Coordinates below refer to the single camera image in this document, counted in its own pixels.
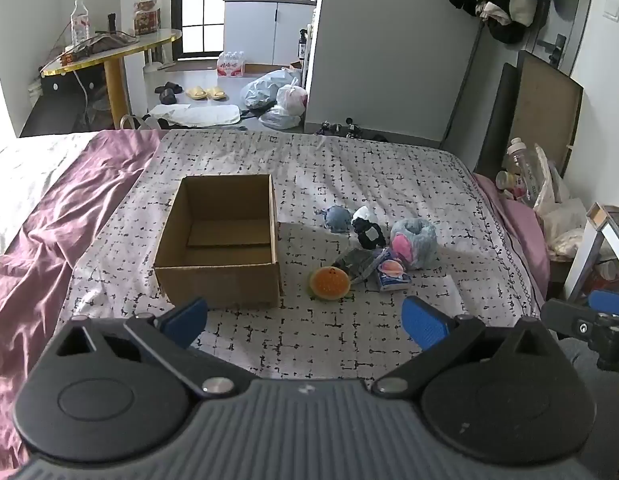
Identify white cabinet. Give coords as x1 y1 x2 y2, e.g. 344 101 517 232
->
223 0 318 64

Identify fluffy grey and pink plush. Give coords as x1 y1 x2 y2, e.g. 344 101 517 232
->
390 217 438 271

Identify grey plastic bag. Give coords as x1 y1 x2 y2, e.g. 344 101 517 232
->
239 68 304 111

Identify clear water bottle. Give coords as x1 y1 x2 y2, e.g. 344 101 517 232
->
70 0 91 47

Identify black board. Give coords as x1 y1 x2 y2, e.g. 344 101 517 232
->
475 62 521 177

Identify dark bag with cables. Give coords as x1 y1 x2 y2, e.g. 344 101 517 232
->
62 31 140 62

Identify door lock handle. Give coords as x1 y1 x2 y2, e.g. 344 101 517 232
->
536 34 570 69

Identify clear plastic bottle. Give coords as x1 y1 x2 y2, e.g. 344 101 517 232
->
506 137 534 188

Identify brown cardboard box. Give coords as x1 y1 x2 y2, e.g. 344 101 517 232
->
154 174 283 309

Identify clear plastic bag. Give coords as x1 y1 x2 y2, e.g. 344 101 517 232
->
259 105 303 130

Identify blue packet with pink planet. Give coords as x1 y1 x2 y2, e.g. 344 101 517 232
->
376 255 413 292

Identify white frame stand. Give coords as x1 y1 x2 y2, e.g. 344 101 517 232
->
561 202 619 302

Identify pack of water bottles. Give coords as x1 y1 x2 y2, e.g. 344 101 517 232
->
217 51 248 79

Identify blue-grey plush whale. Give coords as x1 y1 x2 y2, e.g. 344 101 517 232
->
325 205 353 234

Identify gold-edged table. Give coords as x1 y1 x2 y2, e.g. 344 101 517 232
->
40 28 183 131

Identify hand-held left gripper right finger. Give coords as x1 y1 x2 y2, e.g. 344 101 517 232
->
372 296 563 398

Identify purple bed sheet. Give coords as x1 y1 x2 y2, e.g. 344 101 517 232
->
0 129 551 476

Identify grey denim pouch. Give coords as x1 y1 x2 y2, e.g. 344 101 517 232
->
332 247 390 286

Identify orange plush fruit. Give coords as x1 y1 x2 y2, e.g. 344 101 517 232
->
310 265 351 304

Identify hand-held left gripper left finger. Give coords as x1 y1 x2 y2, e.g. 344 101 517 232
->
54 297 243 400

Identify red patterned tissue box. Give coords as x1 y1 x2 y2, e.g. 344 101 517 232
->
134 0 163 37

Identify black and white plush toy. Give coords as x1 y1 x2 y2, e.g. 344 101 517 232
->
351 206 385 250

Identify black dumbbells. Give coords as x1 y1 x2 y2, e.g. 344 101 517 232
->
316 118 390 144

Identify white tote bag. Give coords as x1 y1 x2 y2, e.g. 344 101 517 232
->
120 113 161 132

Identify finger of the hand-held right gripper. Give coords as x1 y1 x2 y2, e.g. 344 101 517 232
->
589 290 619 317
542 298 607 342

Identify white quilt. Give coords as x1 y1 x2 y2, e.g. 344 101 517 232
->
0 132 98 271

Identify white floor mat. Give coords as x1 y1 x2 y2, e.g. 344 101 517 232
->
148 103 241 129

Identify brown board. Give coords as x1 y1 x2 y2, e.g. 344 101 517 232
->
509 50 585 177

